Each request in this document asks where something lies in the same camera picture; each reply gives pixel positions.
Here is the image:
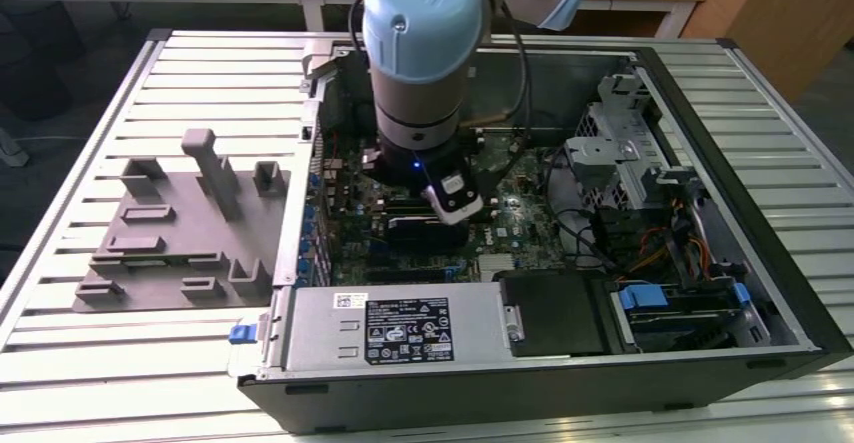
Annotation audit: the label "hard disk in blue carrier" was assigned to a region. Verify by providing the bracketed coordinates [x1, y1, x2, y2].
[617, 285, 750, 353]

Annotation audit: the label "grey parts rack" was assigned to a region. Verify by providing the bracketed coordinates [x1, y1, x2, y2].
[71, 127, 294, 314]

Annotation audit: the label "black PC case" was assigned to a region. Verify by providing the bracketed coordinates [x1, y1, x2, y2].
[230, 37, 854, 437]

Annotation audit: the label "silver power supply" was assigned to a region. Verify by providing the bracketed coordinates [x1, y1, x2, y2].
[266, 282, 530, 380]

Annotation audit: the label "silver chipset heatsink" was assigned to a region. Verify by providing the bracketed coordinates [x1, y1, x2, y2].
[476, 254, 520, 273]

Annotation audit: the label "green motherboard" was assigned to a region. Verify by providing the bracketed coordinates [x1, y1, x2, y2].
[319, 125, 569, 289]

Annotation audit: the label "wooden cabinet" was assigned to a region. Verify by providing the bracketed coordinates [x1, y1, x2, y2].
[681, 0, 854, 103]

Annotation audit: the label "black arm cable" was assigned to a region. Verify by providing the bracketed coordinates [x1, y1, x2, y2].
[463, 0, 534, 184]

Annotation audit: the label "multicolour power wires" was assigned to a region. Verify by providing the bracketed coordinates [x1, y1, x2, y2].
[617, 200, 713, 282]

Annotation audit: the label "metal drive cage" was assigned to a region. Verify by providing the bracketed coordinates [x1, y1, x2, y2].
[563, 73, 702, 214]

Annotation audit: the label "black expansion slot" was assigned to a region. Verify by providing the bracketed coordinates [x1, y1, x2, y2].
[368, 266, 455, 285]

